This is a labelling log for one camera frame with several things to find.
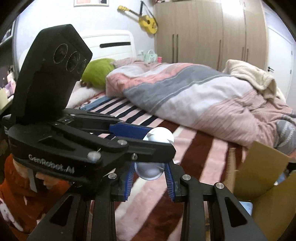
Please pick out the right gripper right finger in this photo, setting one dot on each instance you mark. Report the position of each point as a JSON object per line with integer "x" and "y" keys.
{"x": 173, "y": 175}

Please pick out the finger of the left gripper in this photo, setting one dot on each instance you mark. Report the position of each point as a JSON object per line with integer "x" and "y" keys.
{"x": 146, "y": 151}
{"x": 129, "y": 131}

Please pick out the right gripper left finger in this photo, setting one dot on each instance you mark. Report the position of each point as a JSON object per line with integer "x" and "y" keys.
{"x": 125, "y": 176}

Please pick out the striped plush bed blanket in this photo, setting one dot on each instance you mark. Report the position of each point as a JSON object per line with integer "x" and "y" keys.
{"x": 149, "y": 213}

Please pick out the green fluffy pillow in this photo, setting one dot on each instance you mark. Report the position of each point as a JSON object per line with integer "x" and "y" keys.
{"x": 96, "y": 72}

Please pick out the pink grey striped duvet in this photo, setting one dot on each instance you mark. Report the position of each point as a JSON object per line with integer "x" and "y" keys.
{"x": 204, "y": 99}

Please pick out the mint green small bag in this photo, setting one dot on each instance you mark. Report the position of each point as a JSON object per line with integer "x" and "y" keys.
{"x": 148, "y": 57}

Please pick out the white headboard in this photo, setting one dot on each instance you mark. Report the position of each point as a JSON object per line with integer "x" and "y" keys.
{"x": 117, "y": 45}

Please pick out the brown cardboard box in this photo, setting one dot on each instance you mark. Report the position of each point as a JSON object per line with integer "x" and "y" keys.
{"x": 256, "y": 180}

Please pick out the yellow ukulele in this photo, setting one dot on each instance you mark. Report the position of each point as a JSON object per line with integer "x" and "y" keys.
{"x": 148, "y": 23}

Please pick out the wooden wardrobe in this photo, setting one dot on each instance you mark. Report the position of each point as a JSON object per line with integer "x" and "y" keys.
{"x": 211, "y": 32}

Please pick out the cream fleece blanket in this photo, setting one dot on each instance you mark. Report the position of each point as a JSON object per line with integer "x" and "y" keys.
{"x": 261, "y": 80}

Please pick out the white door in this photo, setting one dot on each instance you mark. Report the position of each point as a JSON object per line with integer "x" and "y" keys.
{"x": 280, "y": 60}

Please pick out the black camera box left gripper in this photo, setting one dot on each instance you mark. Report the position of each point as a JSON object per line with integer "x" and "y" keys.
{"x": 55, "y": 61}

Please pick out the framed wall picture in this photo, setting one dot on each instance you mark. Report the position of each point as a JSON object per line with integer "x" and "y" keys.
{"x": 91, "y": 3}

